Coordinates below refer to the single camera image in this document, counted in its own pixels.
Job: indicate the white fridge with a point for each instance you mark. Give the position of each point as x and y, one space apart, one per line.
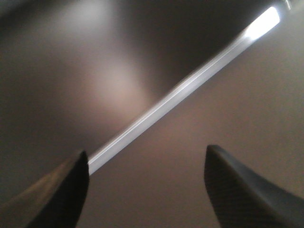
149 84

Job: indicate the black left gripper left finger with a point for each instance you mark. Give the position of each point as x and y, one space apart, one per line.
54 201

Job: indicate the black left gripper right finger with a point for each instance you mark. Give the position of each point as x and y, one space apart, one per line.
243 199

